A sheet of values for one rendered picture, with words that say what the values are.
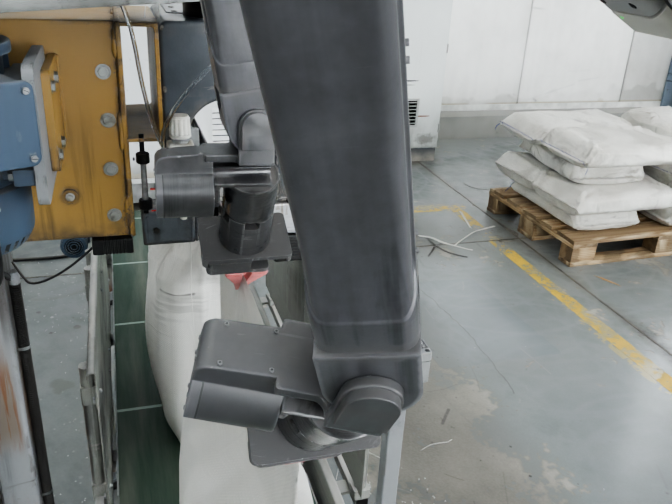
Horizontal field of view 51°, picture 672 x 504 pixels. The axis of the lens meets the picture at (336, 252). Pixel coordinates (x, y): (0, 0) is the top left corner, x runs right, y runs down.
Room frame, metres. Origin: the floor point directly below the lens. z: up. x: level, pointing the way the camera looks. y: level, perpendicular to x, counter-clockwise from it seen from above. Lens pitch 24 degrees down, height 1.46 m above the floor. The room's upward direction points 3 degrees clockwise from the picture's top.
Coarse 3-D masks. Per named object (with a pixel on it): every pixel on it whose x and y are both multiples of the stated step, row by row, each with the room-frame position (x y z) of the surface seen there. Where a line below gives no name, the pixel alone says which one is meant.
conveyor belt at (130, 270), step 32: (128, 256) 2.24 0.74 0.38; (128, 288) 2.00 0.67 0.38; (128, 320) 1.80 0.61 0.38; (128, 352) 1.63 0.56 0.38; (128, 384) 1.48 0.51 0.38; (128, 416) 1.35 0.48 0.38; (160, 416) 1.36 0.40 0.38; (128, 448) 1.24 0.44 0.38; (160, 448) 1.25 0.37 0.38; (128, 480) 1.14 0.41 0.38; (160, 480) 1.15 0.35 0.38
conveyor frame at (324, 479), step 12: (108, 264) 2.33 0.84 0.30; (252, 288) 1.97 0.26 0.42; (264, 312) 1.82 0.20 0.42; (312, 468) 1.23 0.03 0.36; (324, 468) 1.17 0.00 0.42; (312, 480) 1.23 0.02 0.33; (324, 480) 1.14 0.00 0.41; (312, 492) 1.14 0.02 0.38; (324, 492) 1.14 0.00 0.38; (336, 492) 1.10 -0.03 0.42
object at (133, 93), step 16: (128, 32) 3.58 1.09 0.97; (144, 32) 3.61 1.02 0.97; (128, 48) 3.58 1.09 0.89; (144, 48) 3.61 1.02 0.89; (128, 64) 3.58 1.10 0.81; (144, 64) 3.61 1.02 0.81; (128, 80) 3.58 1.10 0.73; (144, 80) 3.60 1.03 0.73; (128, 96) 3.58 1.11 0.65; (208, 112) 3.70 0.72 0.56; (208, 128) 3.70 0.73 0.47; (144, 144) 3.60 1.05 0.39
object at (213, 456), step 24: (240, 288) 0.76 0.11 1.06; (240, 312) 0.76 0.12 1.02; (192, 432) 0.78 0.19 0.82; (216, 432) 0.75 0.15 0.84; (240, 432) 0.72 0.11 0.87; (192, 456) 0.75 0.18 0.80; (216, 456) 0.70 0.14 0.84; (240, 456) 0.68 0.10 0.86; (192, 480) 0.69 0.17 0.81; (216, 480) 0.67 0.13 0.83; (240, 480) 0.65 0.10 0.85; (264, 480) 0.60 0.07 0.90; (288, 480) 0.50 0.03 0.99
